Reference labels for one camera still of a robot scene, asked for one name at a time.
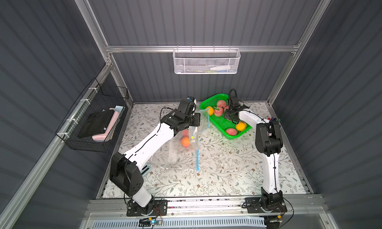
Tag pink peach with leaf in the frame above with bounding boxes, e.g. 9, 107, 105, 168
214, 107, 224, 117

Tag orange red peach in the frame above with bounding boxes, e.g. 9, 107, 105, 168
181, 136, 190, 147

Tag clear zip-top bag blue zipper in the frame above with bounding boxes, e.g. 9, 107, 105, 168
148, 110, 210, 172

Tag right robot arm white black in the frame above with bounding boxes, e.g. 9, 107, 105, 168
224, 100, 284, 212

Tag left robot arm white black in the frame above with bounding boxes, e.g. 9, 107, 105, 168
109, 104, 200, 215

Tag yellow peach right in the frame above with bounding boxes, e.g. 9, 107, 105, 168
235, 121, 247, 132

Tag yellow peach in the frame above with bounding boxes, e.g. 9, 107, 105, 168
235, 121, 247, 132
206, 106, 214, 116

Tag pink peach top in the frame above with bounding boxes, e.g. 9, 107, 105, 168
216, 100, 227, 108

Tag pink peach bottom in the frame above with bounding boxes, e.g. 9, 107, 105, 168
225, 128, 238, 136

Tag yellow peach left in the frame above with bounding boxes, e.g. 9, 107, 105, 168
206, 106, 214, 116

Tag green plastic basket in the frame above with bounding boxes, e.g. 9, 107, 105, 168
199, 93, 251, 140

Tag pink pen cup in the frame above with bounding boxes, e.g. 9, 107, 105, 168
268, 117, 281, 123

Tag white tube in basket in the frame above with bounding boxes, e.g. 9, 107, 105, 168
210, 65, 231, 72

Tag teal calculator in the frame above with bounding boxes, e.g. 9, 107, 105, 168
140, 165, 151, 177

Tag black pouch in basket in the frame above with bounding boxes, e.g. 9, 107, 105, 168
78, 110, 113, 138

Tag white wire wall basket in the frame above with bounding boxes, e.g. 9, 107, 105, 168
173, 47, 241, 75

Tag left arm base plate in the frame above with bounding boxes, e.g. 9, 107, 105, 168
126, 199, 168, 217

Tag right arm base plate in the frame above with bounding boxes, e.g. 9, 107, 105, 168
241, 196, 287, 214

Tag black wire wall basket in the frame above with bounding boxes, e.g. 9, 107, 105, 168
56, 79, 129, 152

